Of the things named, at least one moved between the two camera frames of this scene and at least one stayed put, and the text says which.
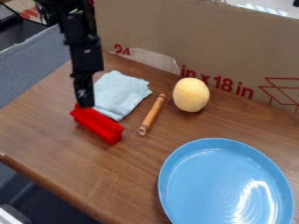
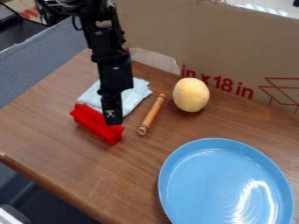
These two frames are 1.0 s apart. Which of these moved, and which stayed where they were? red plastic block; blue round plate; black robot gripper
Moved: black robot gripper
Stayed: blue round plate; red plastic block
